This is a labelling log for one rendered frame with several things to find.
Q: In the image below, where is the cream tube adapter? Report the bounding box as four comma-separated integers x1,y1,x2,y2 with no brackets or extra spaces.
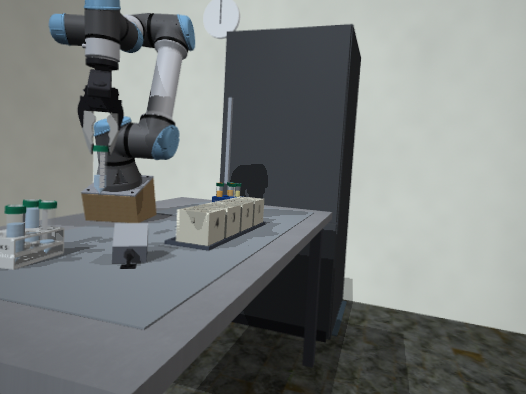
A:
198,202,241,238
231,196,264,226
176,206,225,246
216,199,254,231

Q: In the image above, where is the white tube rack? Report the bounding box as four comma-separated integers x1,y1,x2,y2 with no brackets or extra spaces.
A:
0,225,65,270

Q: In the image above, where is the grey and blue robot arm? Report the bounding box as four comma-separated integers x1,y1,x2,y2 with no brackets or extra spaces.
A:
49,0,195,192

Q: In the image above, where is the light grey flat mat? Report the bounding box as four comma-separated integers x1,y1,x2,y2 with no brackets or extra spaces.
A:
0,201,314,330

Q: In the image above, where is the blue tube rack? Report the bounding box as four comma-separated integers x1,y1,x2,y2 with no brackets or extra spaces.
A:
212,195,236,202

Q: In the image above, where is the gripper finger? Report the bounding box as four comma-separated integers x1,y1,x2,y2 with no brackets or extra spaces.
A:
107,100,124,155
78,96,96,154

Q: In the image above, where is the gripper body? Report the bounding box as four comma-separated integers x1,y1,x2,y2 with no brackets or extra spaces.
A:
83,57,119,113

